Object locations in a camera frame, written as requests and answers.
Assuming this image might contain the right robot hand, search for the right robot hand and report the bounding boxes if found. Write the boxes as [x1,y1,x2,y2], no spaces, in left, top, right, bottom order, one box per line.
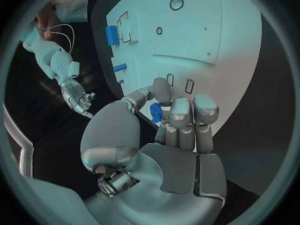
[58,77,97,119]

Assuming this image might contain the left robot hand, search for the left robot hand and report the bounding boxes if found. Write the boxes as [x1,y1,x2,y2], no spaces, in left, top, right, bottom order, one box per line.
[80,77,228,225]

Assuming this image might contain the white task board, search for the white task board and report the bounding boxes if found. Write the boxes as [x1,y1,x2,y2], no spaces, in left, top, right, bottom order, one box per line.
[105,0,264,136]

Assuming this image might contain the blue cylinder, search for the blue cylinder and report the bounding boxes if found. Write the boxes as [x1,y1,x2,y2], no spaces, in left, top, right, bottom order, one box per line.
[112,63,129,73]

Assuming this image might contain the blue block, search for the blue block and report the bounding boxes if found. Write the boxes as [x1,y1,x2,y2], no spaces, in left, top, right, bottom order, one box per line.
[105,25,121,46]

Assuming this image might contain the white cable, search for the white cable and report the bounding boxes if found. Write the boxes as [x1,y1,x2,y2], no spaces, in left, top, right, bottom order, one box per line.
[46,23,76,54]
[48,31,73,51]

